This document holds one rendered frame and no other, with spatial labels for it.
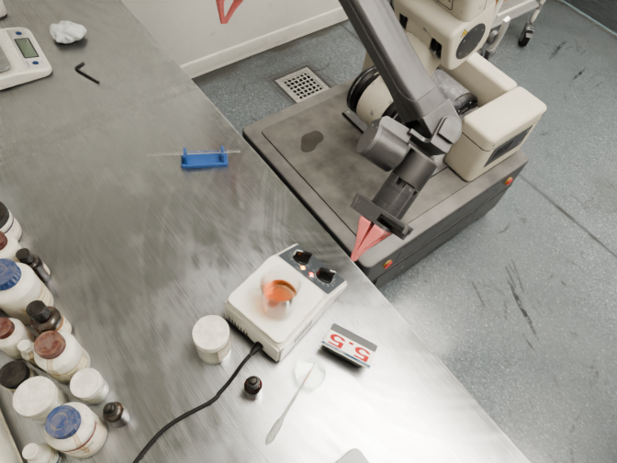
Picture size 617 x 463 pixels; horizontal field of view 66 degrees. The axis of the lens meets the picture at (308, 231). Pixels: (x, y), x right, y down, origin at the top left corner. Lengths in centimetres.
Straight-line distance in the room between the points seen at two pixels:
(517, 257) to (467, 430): 128
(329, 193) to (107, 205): 74
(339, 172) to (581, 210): 121
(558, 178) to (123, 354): 205
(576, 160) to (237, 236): 195
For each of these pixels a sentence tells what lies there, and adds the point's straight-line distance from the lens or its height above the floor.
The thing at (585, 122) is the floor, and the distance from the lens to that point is 284.
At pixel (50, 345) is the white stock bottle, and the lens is 81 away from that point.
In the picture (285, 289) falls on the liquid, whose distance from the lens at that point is 77.
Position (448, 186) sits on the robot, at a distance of 167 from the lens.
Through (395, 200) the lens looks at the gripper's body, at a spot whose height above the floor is 98.
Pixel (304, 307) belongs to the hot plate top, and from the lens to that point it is 80.
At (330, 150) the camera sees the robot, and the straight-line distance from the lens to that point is 166.
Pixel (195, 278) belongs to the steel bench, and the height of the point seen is 75.
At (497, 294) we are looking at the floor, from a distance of 196.
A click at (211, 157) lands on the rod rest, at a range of 108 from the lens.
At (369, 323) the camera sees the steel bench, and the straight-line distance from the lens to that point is 90.
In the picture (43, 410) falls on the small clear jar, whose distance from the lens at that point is 83.
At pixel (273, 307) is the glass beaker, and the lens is 74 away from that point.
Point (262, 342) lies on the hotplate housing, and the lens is 82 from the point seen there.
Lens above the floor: 157
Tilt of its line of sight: 57 degrees down
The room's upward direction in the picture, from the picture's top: 11 degrees clockwise
